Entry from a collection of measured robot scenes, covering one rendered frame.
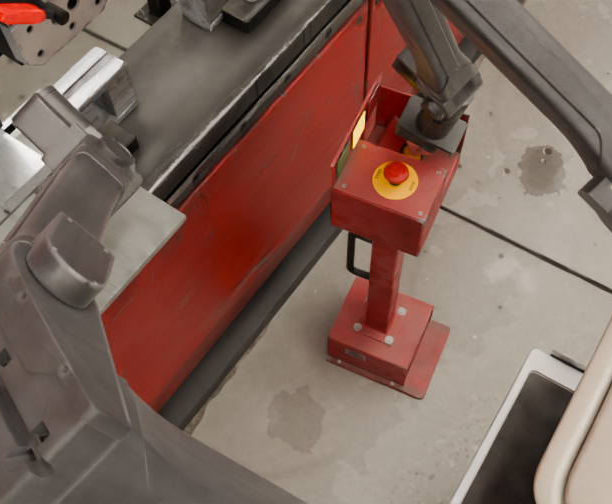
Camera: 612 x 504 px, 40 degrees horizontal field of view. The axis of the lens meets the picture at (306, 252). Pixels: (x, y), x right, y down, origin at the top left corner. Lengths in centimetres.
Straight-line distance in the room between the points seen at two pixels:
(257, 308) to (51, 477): 167
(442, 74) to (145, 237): 43
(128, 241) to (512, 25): 53
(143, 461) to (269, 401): 161
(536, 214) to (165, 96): 122
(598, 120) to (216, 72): 72
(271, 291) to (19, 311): 166
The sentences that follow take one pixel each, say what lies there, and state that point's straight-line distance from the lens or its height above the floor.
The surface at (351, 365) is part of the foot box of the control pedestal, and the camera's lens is 201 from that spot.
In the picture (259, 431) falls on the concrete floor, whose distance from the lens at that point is 198.
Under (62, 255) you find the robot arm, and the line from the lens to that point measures 43.
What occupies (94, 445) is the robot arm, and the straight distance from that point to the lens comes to 39.
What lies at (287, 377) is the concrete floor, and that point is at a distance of 202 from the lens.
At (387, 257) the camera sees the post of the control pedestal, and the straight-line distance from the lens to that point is 160.
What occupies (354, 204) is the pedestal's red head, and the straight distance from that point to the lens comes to 134.
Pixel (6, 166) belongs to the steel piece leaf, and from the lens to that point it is 116.
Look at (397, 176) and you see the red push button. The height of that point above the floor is 81.
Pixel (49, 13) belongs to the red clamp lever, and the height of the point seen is 119.
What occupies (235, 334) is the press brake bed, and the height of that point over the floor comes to 5.
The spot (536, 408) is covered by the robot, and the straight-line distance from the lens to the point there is 93.
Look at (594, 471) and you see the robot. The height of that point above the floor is 134.
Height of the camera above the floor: 190
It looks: 62 degrees down
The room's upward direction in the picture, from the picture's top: 3 degrees counter-clockwise
